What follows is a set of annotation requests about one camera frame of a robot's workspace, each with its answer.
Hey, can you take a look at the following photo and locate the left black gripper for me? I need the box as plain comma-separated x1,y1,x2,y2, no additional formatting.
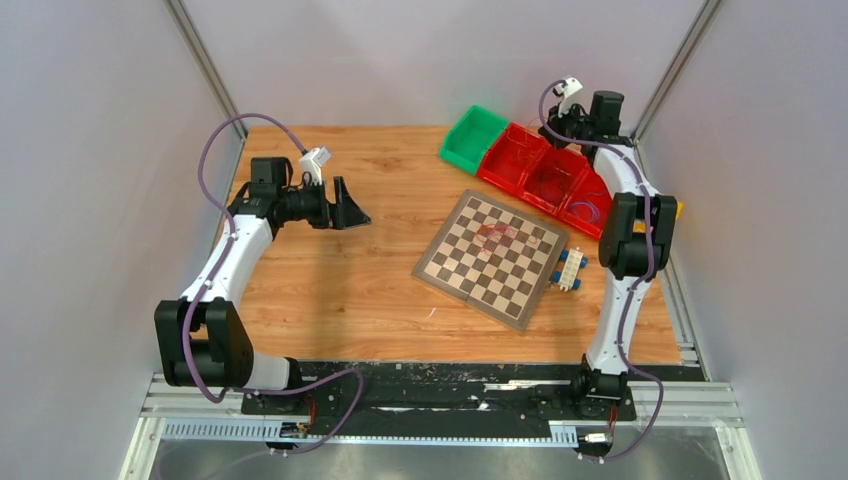
278,177,371,231

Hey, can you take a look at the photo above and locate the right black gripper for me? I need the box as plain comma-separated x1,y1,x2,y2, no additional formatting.
539,99,594,151

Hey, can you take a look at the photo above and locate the orange wire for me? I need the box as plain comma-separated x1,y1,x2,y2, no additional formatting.
473,223,521,256
496,129,548,180

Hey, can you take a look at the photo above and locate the blue wire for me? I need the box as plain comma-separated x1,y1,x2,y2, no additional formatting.
568,193,611,225

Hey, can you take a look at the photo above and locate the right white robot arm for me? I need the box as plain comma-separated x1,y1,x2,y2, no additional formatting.
538,80,678,418

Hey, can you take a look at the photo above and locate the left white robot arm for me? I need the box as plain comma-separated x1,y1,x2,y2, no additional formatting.
154,147,371,414

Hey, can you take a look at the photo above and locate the red bin middle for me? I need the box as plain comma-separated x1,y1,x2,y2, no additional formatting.
519,147,589,216

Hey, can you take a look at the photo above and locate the red bin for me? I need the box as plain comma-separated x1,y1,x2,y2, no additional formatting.
519,147,589,216
476,123,550,197
561,168,612,240

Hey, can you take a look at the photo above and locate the green plastic bin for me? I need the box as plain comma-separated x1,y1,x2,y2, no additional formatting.
439,105,510,176

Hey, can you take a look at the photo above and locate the yellow plastic bin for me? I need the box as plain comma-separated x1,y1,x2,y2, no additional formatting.
633,201,684,233

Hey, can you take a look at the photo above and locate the wooden chessboard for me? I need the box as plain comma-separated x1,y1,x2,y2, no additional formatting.
412,189,569,332

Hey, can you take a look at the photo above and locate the white blue toy block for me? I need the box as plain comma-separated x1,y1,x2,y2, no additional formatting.
551,249,588,292

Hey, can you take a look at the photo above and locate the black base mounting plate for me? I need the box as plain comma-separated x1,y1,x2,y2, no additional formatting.
241,361,610,439

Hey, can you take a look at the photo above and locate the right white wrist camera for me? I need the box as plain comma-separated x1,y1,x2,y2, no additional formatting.
553,76,583,117

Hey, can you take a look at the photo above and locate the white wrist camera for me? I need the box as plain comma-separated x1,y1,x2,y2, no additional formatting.
553,76,583,117
299,147,332,185

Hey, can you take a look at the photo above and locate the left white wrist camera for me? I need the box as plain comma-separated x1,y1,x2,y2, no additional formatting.
299,147,332,185

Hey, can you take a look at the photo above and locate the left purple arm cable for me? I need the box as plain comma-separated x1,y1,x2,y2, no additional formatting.
182,112,366,458

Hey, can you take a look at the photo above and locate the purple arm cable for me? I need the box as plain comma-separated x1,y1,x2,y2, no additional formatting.
537,79,665,463
182,112,366,458

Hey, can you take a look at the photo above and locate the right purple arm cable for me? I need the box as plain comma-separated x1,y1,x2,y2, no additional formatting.
537,79,665,463

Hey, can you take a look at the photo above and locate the aluminium frame rail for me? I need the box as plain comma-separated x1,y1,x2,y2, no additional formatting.
119,374,760,479

